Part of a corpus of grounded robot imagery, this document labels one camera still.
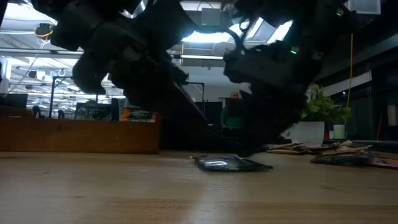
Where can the black monitor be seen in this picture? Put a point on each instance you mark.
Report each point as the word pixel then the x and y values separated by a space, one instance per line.
pixel 14 101

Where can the black stand frame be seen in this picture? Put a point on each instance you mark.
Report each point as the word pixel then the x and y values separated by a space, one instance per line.
pixel 51 99

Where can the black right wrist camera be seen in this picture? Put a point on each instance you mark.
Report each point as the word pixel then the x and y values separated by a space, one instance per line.
pixel 236 67

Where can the bright ceiling light panel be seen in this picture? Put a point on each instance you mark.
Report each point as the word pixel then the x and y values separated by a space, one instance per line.
pixel 280 31
pixel 202 37

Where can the wooden three-compartment tray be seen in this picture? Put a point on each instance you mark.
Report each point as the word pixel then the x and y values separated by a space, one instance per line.
pixel 77 137

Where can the green plant in white pot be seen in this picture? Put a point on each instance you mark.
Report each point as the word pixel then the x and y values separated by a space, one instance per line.
pixel 308 132

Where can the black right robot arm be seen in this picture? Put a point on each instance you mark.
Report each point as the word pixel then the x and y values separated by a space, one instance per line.
pixel 311 18

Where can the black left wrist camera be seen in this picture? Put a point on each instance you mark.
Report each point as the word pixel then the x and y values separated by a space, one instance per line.
pixel 168 18

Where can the small red object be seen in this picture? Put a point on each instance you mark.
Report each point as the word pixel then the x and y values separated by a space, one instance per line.
pixel 326 135

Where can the person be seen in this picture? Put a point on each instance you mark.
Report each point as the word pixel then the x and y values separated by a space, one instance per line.
pixel 224 116

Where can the grey ceiling box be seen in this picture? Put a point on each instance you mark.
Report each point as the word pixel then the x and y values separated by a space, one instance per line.
pixel 211 17

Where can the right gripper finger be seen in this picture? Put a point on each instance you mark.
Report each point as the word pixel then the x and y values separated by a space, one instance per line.
pixel 270 118

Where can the long strip light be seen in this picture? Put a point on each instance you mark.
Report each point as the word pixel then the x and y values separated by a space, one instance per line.
pixel 202 57

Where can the white ceiling air unit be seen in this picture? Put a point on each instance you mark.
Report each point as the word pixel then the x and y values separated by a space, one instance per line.
pixel 363 7

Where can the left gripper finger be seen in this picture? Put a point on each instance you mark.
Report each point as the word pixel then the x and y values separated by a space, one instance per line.
pixel 192 93
pixel 174 115

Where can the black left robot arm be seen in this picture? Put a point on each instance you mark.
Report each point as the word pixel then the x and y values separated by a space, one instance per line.
pixel 77 18

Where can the pale green cup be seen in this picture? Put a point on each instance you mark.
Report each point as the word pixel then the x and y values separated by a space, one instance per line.
pixel 339 132

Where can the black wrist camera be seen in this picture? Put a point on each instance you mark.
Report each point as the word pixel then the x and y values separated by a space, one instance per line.
pixel 236 67
pixel 168 18

